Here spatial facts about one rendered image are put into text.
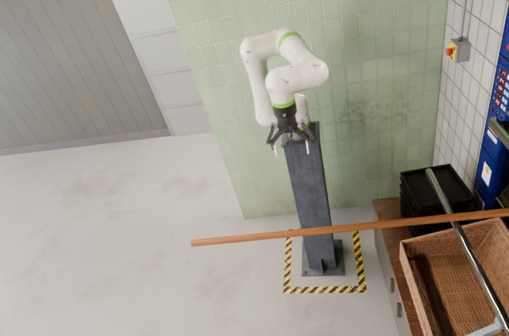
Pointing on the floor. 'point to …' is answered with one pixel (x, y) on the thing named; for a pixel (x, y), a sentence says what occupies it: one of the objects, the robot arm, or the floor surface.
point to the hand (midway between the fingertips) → (291, 151)
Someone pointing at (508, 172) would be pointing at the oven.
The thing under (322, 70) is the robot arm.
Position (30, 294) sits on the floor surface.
